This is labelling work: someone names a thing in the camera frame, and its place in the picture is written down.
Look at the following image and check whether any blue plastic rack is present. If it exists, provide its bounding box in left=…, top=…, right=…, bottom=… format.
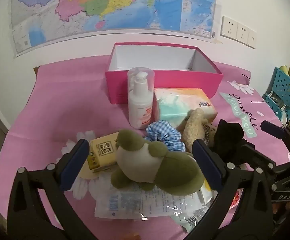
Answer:
left=262, top=66, right=290, bottom=124

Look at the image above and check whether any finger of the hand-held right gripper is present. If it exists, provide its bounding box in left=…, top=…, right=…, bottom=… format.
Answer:
left=237, top=140, right=278, bottom=178
left=260, top=120, right=290, bottom=143

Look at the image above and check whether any white wall socket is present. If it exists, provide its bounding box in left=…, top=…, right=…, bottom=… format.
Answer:
left=220, top=16, right=239, bottom=40
left=235, top=22, right=250, bottom=45

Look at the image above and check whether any beige plush toy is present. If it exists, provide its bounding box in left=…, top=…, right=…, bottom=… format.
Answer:
left=184, top=108, right=217, bottom=147

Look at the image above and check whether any pink cardboard box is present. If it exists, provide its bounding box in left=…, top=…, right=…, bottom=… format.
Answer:
left=105, top=42, right=223, bottom=105

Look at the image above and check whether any white lotion pump bottle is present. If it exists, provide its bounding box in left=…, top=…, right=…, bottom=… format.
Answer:
left=127, top=67, right=155, bottom=130

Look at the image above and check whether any yellow tissue pack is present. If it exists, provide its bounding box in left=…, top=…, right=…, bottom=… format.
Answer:
left=86, top=132, right=122, bottom=174

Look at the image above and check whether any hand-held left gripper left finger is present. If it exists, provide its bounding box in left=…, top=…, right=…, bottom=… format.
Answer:
left=7, top=139, right=103, bottom=240

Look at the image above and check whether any wall map poster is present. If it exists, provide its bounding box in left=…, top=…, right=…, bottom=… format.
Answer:
left=9, top=0, right=221, bottom=57

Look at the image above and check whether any blue gingham scrunchie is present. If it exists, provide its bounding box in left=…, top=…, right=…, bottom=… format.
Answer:
left=146, top=120, right=185, bottom=153

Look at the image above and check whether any pink printed tablecloth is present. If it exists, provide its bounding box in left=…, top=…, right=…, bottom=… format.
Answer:
left=0, top=55, right=290, bottom=240

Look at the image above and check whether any pastel tissue pack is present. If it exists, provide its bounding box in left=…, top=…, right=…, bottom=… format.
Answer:
left=154, top=87, right=218, bottom=130

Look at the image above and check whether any green frog plush toy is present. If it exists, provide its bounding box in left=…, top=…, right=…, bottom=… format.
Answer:
left=110, top=129, right=205, bottom=196

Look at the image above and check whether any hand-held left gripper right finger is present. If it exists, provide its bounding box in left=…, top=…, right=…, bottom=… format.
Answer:
left=185, top=139, right=276, bottom=240

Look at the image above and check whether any large white plastic packet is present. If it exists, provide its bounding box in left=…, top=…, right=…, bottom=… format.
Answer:
left=94, top=182, right=210, bottom=220

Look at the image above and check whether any small clear plastic packet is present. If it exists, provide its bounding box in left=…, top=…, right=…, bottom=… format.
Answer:
left=171, top=206, right=210, bottom=234

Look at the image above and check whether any black scrunchie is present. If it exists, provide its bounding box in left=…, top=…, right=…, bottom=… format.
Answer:
left=211, top=120, right=256, bottom=167

